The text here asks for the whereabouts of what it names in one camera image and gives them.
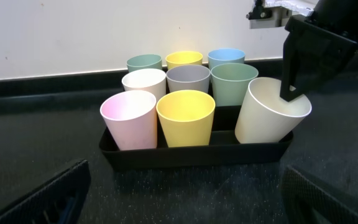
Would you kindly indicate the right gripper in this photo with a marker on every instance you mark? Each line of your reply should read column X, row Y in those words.
column 322, row 39

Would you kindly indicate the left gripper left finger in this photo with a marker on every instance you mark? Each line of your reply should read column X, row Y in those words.
column 42, row 202

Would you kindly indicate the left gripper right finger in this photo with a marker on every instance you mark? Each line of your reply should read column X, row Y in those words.
column 306, row 205

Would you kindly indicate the white cup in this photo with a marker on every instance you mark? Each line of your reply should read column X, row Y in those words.
column 144, row 80
column 263, row 121

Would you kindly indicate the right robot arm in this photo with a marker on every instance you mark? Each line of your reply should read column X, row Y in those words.
column 346, row 15

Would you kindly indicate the green cup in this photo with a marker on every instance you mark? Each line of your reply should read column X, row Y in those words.
column 144, row 63
column 233, row 87

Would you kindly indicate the blue cup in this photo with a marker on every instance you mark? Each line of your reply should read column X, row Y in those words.
column 226, row 57

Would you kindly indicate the pink cup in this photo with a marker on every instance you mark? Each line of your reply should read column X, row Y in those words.
column 131, row 124

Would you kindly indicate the grey cup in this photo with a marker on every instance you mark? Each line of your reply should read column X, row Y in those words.
column 188, row 78

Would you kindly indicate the black tray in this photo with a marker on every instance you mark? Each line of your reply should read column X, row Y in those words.
column 197, row 157

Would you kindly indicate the yellow cup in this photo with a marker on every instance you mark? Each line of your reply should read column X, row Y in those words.
column 184, row 60
column 186, row 124

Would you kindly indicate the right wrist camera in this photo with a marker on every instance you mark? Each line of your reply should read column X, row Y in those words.
column 291, row 6

